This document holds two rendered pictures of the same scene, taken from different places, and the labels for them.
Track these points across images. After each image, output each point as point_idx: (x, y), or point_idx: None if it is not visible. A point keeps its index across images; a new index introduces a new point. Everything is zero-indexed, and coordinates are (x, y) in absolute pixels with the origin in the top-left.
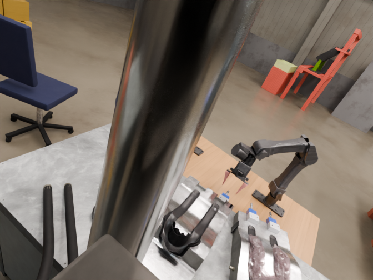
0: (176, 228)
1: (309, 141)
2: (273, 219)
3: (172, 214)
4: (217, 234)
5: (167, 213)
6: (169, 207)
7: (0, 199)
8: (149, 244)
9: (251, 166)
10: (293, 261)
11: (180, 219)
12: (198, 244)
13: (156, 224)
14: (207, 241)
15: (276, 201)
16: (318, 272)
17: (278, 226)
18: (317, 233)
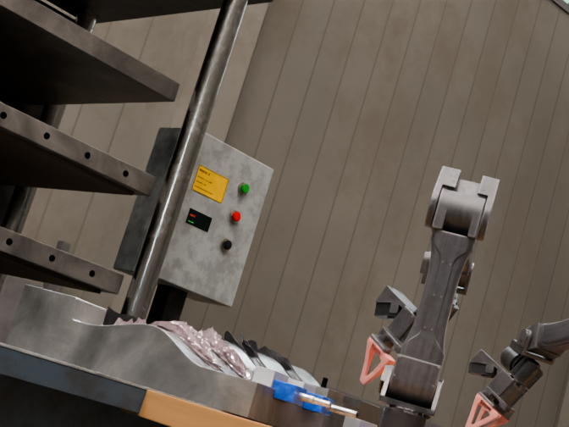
0: (255, 341)
1: (460, 173)
2: (299, 386)
3: (289, 371)
4: (252, 373)
5: (284, 358)
6: (305, 379)
7: None
8: (185, 123)
9: (417, 312)
10: (171, 335)
11: (278, 363)
12: (225, 332)
13: (189, 108)
14: (232, 346)
15: (383, 423)
16: (128, 381)
17: (271, 369)
18: (262, 424)
